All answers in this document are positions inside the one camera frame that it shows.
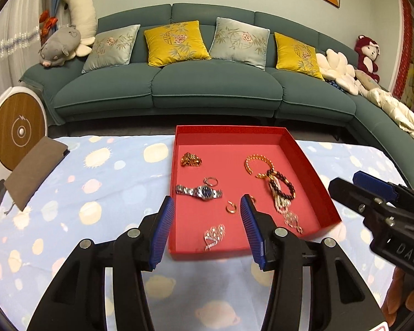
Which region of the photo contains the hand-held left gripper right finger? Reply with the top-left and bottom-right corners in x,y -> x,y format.
240,194 -> 383,331

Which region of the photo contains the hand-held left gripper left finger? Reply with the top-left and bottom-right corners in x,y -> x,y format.
27,195 -> 176,331

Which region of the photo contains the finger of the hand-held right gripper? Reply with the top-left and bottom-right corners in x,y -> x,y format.
352,171 -> 405,205
328,177 -> 394,225

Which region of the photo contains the red cardboard box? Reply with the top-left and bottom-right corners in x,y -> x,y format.
169,125 -> 342,261

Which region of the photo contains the pearl bead bracelet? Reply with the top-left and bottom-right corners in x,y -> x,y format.
269,176 -> 292,215

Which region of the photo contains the thin silver chain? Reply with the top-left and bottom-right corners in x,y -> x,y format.
283,210 -> 303,234

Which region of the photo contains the silver wristwatch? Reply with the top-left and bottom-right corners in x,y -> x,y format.
175,184 -> 224,201

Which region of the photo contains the dark bead bracelet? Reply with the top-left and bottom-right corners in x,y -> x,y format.
266,170 -> 296,201

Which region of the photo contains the person's right hand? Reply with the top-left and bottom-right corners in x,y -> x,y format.
381,267 -> 414,318

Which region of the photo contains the cream quilted blanket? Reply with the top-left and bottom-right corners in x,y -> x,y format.
364,88 -> 414,149

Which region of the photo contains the small beige pillow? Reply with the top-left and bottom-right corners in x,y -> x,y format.
355,70 -> 382,92

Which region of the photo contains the white flower cushion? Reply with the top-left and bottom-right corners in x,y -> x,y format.
69,34 -> 97,57
315,49 -> 361,95

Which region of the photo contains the red monkey plush toy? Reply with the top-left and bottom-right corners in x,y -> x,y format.
354,35 -> 381,83

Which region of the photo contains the brown pouch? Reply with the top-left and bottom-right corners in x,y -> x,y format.
4,136 -> 70,212

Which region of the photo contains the teal green sofa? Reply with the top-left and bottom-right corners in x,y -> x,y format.
21,3 -> 414,188

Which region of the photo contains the yellow floral pillow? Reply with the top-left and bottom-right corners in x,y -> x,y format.
274,32 -> 325,81
144,21 -> 212,68

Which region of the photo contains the round wooden white device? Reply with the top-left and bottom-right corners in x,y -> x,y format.
0,87 -> 48,171

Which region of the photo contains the pale green floral pillow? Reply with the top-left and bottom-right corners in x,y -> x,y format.
82,24 -> 141,74
209,17 -> 270,70

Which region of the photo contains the grey pig plush toy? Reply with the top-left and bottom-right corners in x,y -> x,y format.
39,25 -> 81,68

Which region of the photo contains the red goldfish ornament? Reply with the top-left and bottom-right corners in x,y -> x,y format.
39,10 -> 58,37

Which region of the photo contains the long white plush toy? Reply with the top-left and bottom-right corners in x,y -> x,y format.
63,0 -> 98,38

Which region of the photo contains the grey blue curtain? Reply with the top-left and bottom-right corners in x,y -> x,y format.
0,0 -> 73,111

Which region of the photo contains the gold bangle bracelet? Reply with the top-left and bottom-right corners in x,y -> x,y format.
245,155 -> 275,180

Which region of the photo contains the gold chain cluster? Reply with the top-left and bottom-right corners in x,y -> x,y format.
180,152 -> 203,168

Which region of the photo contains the red wall hanging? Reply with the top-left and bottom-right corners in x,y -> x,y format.
391,0 -> 414,107

